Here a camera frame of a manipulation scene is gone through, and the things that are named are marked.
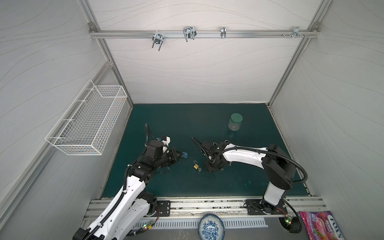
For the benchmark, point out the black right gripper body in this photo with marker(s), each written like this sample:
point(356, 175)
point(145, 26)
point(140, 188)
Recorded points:
point(212, 154)

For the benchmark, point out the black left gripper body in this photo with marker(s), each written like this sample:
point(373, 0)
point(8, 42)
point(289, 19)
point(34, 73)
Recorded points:
point(171, 158)

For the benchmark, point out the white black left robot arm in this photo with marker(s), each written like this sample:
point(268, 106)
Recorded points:
point(132, 202)

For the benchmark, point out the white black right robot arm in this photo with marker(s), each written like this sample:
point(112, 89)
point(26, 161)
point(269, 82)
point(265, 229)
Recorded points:
point(278, 167)

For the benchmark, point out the brass padlock with keys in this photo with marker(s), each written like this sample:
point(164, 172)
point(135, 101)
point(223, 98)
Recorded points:
point(197, 167)

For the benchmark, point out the clear jar green lid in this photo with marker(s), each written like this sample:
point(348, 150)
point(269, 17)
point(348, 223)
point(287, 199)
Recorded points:
point(235, 122)

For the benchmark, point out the blue white patterned plate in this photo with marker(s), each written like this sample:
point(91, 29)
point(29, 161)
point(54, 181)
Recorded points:
point(211, 227)

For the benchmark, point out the metal U-bolt clamp left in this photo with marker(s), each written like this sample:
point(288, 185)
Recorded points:
point(158, 39)

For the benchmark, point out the metal u-bolt clamp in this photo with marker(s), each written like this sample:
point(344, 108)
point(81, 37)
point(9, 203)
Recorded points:
point(189, 33)
point(158, 39)

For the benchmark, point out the aluminium top crossbar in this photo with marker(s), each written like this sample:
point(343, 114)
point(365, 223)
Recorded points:
point(201, 34)

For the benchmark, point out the metal U-bolt clamp middle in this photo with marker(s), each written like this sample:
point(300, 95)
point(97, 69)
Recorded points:
point(189, 33)

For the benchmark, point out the metal hook clamp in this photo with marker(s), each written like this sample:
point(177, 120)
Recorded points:
point(223, 32)

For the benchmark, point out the pink Fox's candy bag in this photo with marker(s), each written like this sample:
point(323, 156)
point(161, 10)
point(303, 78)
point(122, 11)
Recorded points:
point(321, 226)

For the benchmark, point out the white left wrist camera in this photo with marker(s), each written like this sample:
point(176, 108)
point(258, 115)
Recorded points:
point(166, 141)

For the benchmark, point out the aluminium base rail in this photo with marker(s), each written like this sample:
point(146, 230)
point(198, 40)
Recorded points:
point(233, 206)

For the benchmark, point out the white slotted cable duct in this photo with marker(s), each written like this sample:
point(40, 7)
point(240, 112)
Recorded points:
point(229, 223)

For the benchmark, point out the white wire basket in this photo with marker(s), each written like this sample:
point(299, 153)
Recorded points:
point(85, 127)

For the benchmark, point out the metal bracket clamp right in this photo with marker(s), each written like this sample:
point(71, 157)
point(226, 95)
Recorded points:
point(295, 34)

